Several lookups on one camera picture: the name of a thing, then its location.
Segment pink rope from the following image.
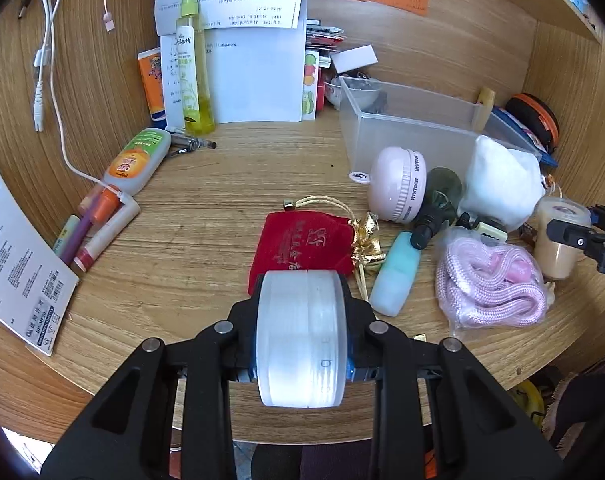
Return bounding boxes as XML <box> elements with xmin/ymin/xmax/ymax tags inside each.
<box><xmin>434</xmin><ymin>225</ymin><xmax>550</xmax><ymax>334</ymax></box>

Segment blue patchwork pencil pouch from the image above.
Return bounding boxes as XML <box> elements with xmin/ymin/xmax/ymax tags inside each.
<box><xmin>484</xmin><ymin>106</ymin><xmax>557</xmax><ymax>168</ymax></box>

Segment stack of books and cards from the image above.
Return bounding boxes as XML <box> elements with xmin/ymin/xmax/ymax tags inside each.
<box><xmin>306</xmin><ymin>18</ymin><xmax>345</xmax><ymax>113</ymax></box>

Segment pink round portable fan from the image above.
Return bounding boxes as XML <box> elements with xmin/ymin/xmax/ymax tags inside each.
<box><xmin>368</xmin><ymin>146</ymin><xmax>427</xmax><ymax>224</ymax></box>

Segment translucent white round jar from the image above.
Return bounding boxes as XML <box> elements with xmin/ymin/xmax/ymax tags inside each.
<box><xmin>256</xmin><ymin>270</ymin><xmax>348</xmax><ymax>408</ymax></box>

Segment cream jar with purple label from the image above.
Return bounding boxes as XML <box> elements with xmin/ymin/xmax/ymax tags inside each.
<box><xmin>532</xmin><ymin>195</ymin><xmax>593</xmax><ymax>282</ymax></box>

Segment orange green lotion tube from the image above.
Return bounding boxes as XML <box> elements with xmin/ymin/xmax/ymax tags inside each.
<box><xmin>102</xmin><ymin>128</ymin><xmax>171</xmax><ymax>196</ymax></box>

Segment white fleece pouch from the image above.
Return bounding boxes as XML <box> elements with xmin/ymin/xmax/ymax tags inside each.
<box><xmin>458</xmin><ymin>136</ymin><xmax>545</xmax><ymax>232</ymax></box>

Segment red velvet drawstring pouch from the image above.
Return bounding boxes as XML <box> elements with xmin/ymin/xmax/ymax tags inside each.
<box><xmin>247</xmin><ymin>210</ymin><xmax>355</xmax><ymax>295</ymax></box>

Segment teal frosted small bottle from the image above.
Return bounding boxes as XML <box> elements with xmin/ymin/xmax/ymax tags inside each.
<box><xmin>369</xmin><ymin>232</ymin><xmax>421</xmax><ymax>318</ymax></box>

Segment black orange zip case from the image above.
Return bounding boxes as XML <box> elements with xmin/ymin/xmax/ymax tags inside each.
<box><xmin>504</xmin><ymin>92</ymin><xmax>560</xmax><ymax>154</ymax></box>

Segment small yellow lotion bottle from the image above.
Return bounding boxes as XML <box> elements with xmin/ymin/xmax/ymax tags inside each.
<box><xmin>472</xmin><ymin>87</ymin><xmax>496</xmax><ymax>133</ymax></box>

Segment white charging cable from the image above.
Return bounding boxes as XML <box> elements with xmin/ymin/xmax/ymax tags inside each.
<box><xmin>31</xmin><ymin>0</ymin><xmax>133</xmax><ymax>206</ymax></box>

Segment yellow-green spray bottle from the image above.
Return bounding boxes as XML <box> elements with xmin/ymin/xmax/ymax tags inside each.
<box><xmin>176</xmin><ymin>0</ymin><xmax>214</xmax><ymax>136</ymax></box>

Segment metal nail clipper tools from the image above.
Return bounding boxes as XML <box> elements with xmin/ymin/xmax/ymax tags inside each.
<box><xmin>165</xmin><ymin>127</ymin><xmax>217</xmax><ymax>158</ymax></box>

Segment white printed label sheet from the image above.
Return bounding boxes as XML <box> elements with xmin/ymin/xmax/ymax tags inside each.
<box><xmin>0</xmin><ymin>174</ymin><xmax>79</xmax><ymax>356</ymax></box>

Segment white folded paper document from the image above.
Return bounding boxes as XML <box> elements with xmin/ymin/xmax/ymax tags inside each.
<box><xmin>154</xmin><ymin>0</ymin><xmax>309</xmax><ymax>131</ymax></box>

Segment clear plastic storage bin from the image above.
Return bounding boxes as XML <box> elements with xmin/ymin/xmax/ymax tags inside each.
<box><xmin>337</xmin><ymin>75</ymin><xmax>529</xmax><ymax>181</ymax></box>

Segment fruit pattern box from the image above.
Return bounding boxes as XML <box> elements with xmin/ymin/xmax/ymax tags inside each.
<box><xmin>301</xmin><ymin>50</ymin><xmax>319</xmax><ymax>120</ymax></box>

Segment bundle of marker pens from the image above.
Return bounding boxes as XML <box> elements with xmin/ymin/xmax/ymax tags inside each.
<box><xmin>54</xmin><ymin>188</ymin><xmax>141</xmax><ymax>272</ymax></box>

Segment orange small box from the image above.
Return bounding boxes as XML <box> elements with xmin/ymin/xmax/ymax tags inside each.
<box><xmin>138</xmin><ymin>48</ymin><xmax>166</xmax><ymax>124</ymax></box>

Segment white cardboard box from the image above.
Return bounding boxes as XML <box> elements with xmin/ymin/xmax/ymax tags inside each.
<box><xmin>331</xmin><ymin>44</ymin><xmax>379</xmax><ymax>74</ymax></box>

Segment bowl of beads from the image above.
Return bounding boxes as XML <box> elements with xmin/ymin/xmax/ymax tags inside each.
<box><xmin>324</xmin><ymin>76</ymin><xmax>381</xmax><ymax>110</ymax></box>

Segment dark green spray bottle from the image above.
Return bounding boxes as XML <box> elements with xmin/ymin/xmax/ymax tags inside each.
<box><xmin>410</xmin><ymin>167</ymin><xmax>463</xmax><ymax>250</ymax></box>

